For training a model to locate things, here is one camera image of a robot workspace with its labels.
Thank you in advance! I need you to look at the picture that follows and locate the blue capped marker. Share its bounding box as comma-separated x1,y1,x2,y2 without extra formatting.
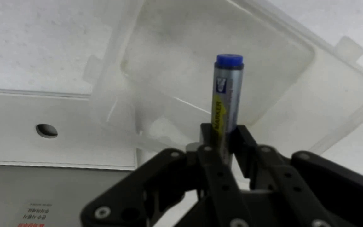
210,53,244,165

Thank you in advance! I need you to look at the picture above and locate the translucent plastic container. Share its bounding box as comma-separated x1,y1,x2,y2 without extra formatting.
90,0,363,152

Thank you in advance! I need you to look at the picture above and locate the silver water dispenser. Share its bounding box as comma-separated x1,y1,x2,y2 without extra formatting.
0,87,191,227

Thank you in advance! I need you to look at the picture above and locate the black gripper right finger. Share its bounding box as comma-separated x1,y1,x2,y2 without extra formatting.
228,126,363,227

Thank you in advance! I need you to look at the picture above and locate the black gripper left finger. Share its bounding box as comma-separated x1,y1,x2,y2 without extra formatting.
79,123,249,227

